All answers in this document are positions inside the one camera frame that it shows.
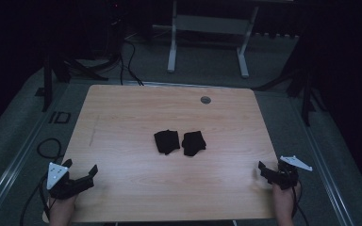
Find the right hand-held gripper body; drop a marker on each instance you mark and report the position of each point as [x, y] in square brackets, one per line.
[287, 179]

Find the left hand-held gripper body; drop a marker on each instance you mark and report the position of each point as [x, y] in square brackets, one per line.
[56, 175]

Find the black sock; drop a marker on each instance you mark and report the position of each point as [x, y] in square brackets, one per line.
[193, 143]
[167, 142]

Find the person's right hand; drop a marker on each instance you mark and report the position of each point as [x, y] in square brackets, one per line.
[284, 201]

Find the person's left hand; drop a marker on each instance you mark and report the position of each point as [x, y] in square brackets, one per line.
[61, 210]

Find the black metal stand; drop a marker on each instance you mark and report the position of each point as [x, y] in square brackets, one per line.
[306, 100]
[47, 84]

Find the grey round table grommet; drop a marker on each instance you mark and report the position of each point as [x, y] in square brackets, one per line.
[205, 100]

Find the metal floor rail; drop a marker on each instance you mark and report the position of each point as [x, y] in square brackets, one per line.
[323, 163]
[19, 163]

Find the white metal desk frame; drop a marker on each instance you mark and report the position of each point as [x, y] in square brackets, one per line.
[212, 24]

